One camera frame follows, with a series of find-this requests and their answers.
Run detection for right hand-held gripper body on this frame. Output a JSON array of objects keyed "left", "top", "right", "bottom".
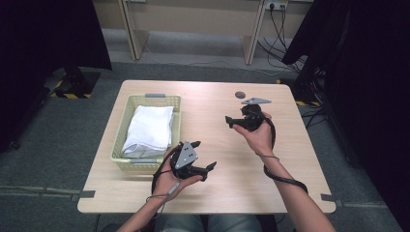
[{"left": 241, "top": 97, "right": 273, "bottom": 132}]

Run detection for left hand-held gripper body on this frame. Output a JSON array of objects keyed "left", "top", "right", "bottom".
[{"left": 171, "top": 140, "right": 209, "bottom": 181}]

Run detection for yellow perforated plastic basket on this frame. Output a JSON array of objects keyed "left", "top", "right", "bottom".
[{"left": 109, "top": 93, "right": 182, "bottom": 172}]

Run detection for white button-up shirt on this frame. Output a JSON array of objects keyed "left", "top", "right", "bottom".
[{"left": 121, "top": 104, "right": 175, "bottom": 159}]

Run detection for person's right hand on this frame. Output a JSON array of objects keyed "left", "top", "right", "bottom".
[{"left": 232, "top": 112, "right": 275, "bottom": 158}]

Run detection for person's left hand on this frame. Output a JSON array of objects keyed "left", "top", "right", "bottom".
[{"left": 153, "top": 149, "right": 203, "bottom": 197}]

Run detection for black stand base hazard stripes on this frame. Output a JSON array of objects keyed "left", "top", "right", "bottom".
[
  {"left": 275, "top": 78, "right": 323, "bottom": 107},
  {"left": 43, "top": 66, "right": 102, "bottom": 101}
]

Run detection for person's legs in jeans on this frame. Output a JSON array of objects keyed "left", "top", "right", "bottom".
[{"left": 154, "top": 214, "right": 264, "bottom": 232}]

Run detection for grey floor tape patch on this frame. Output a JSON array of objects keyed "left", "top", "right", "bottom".
[
  {"left": 71, "top": 189, "right": 97, "bottom": 202},
  {"left": 320, "top": 192, "right": 344, "bottom": 207}
]

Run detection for beige wooden desk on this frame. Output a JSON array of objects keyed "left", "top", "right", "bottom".
[{"left": 93, "top": 0, "right": 315, "bottom": 66}]

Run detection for black curtain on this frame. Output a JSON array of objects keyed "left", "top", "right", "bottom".
[
  {"left": 0, "top": 0, "right": 114, "bottom": 153},
  {"left": 281, "top": 0, "right": 410, "bottom": 232}
]

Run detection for black floor cable bundle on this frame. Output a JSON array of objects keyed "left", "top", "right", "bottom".
[{"left": 255, "top": 4, "right": 308, "bottom": 73}]

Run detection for white wall power outlet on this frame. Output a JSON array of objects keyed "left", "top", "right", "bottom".
[{"left": 264, "top": 0, "right": 289, "bottom": 11}]

